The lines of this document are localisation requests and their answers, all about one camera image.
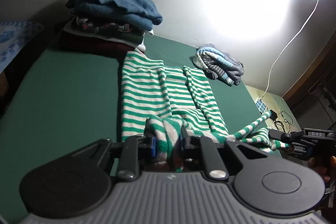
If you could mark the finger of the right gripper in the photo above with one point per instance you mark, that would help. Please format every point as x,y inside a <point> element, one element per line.
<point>282,136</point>
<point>298,151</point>

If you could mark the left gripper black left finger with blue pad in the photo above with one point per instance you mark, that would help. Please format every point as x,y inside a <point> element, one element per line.
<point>131,154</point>

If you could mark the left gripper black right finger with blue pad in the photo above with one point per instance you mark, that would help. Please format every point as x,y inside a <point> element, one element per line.
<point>229,161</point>

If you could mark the green white striped shirt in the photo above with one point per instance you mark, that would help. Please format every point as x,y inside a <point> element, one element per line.
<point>163,100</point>

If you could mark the blue grey striped clothes pile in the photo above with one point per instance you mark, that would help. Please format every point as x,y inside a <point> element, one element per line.
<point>218,65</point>

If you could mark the white blue power strip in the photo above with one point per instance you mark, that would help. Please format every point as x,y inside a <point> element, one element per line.
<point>261,106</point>

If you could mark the blue folded sweater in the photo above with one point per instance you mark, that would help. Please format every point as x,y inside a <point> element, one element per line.
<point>142,14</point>

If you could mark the blue white patterned towel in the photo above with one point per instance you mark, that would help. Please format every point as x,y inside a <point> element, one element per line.
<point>14,36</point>

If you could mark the black charger with cables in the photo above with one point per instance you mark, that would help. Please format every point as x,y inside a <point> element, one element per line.
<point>282,122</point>

